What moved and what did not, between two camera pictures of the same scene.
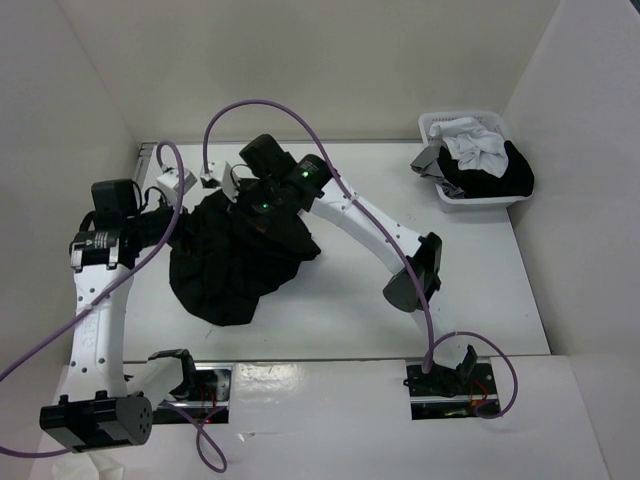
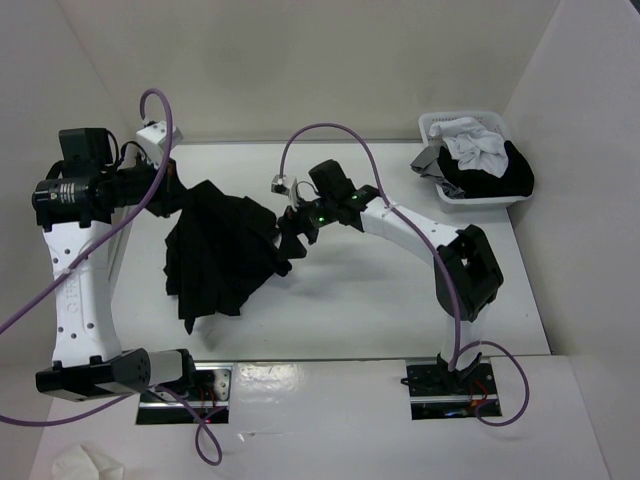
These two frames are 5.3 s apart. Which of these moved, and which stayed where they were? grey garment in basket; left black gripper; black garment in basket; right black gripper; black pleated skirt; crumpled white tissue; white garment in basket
Moved: black pleated skirt; left black gripper; right black gripper
Stayed: grey garment in basket; crumpled white tissue; black garment in basket; white garment in basket
